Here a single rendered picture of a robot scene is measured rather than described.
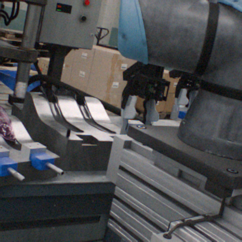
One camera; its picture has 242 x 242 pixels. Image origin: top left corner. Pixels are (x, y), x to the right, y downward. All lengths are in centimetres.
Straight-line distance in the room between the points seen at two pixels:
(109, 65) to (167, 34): 446
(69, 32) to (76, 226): 105
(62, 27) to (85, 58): 349
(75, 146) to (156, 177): 42
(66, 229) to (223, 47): 75
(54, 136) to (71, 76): 448
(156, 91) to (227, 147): 44
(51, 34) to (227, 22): 138
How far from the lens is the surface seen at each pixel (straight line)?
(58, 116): 126
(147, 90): 98
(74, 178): 102
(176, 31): 56
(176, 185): 63
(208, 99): 60
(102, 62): 510
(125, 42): 58
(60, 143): 106
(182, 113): 148
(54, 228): 112
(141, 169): 69
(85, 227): 117
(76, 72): 549
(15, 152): 97
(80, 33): 195
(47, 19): 187
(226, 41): 57
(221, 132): 58
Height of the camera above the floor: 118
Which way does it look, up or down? 12 degrees down
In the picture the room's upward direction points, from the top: 12 degrees clockwise
